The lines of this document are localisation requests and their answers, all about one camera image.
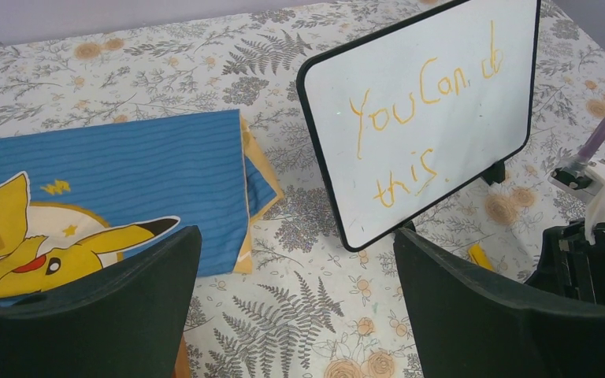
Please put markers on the black framed whiteboard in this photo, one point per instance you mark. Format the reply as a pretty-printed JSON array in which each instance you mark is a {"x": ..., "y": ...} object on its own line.
[{"x": 404, "y": 117}]

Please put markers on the yellow marker cap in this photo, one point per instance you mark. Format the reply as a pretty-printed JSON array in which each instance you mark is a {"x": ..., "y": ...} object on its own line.
[{"x": 479, "y": 257}]

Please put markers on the floral table mat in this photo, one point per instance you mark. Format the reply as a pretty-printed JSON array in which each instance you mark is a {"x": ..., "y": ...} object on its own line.
[{"x": 309, "y": 308}]

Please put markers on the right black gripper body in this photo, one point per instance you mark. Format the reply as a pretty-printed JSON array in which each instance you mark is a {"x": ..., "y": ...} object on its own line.
[{"x": 570, "y": 266}]

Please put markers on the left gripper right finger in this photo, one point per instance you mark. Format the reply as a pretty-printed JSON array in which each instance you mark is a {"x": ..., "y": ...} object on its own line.
[{"x": 471, "y": 322}]

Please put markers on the blue pikachu cloth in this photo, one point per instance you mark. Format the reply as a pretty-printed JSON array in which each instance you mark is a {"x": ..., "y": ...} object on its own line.
[{"x": 78, "y": 200}]

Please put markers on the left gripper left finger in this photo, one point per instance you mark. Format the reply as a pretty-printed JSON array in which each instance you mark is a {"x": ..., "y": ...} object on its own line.
[{"x": 126, "y": 320}]

